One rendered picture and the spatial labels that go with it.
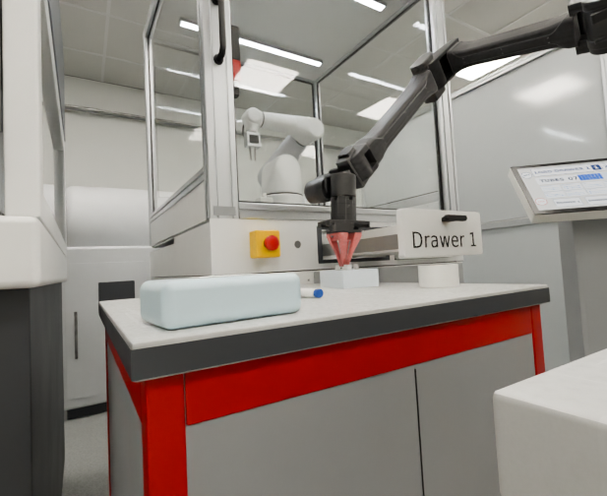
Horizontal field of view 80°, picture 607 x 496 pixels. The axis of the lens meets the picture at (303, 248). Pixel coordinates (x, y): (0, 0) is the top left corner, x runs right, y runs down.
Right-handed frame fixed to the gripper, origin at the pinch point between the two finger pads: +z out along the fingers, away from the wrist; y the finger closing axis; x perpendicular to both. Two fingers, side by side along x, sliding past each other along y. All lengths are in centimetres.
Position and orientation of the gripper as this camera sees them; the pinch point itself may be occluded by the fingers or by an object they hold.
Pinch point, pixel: (343, 263)
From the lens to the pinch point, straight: 81.3
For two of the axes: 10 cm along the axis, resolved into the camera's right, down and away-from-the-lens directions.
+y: -9.3, -0.1, -3.8
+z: 0.1, 10.0, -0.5
